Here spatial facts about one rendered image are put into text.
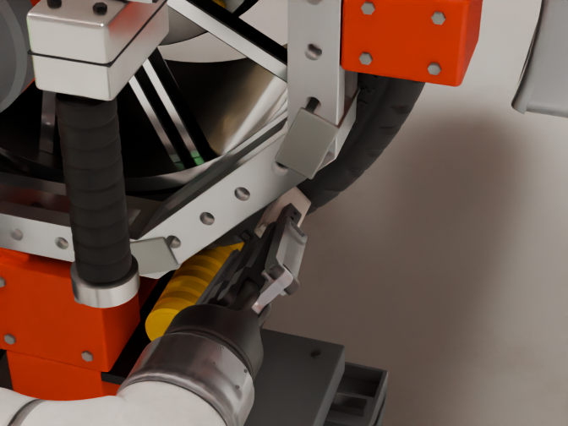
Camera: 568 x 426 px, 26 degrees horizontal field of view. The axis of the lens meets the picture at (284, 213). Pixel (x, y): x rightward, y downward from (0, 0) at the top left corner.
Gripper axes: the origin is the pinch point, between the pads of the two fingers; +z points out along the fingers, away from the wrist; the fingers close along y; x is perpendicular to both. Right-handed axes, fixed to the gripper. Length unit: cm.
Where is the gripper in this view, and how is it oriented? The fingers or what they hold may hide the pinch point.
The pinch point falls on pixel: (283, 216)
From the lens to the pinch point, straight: 105.5
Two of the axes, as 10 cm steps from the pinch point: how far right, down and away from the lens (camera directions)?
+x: -6.7, -7.0, -2.5
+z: 3.0, -5.6, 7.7
